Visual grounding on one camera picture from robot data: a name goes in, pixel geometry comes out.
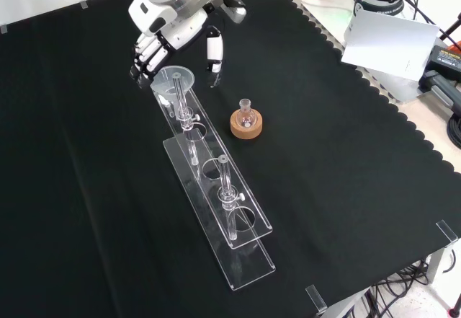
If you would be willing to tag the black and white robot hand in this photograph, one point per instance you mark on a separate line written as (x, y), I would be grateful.
(187, 31)

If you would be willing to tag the clear plastic funnel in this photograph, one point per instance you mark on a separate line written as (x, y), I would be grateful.
(169, 80)

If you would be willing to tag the clear acrylic funnel stand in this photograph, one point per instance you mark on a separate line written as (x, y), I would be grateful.
(223, 202)

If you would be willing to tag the small round-bottom glass flask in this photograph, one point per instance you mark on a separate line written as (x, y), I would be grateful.
(246, 116)

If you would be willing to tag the clear cloth clip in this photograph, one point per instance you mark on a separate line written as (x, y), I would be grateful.
(3, 29)
(316, 298)
(84, 4)
(446, 231)

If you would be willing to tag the black bench cloth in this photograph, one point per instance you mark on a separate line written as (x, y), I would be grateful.
(108, 188)

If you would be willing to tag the pale board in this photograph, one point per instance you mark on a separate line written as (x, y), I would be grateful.
(389, 44)

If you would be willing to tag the black power unit orange label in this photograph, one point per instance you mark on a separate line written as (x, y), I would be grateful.
(446, 58)

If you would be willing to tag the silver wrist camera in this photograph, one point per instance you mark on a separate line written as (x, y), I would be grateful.
(236, 13)

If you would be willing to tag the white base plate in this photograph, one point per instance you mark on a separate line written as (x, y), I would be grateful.
(324, 11)

